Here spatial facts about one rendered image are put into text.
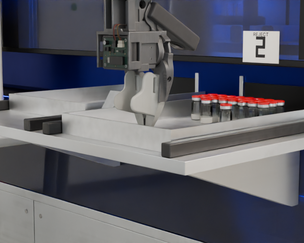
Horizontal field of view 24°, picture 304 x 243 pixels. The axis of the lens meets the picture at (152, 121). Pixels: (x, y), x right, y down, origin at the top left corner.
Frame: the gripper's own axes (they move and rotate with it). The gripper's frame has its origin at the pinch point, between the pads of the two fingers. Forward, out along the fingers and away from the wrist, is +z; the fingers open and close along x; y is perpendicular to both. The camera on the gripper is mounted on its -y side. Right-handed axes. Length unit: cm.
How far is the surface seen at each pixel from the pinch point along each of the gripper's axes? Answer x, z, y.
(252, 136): 8.2, 2.7, -14.5
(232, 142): 8.2, 3.0, -9.5
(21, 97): -49, 1, -10
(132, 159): 0.6, 4.8, 3.9
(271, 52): -4.3, -9.3, -36.0
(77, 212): -64, 34, -36
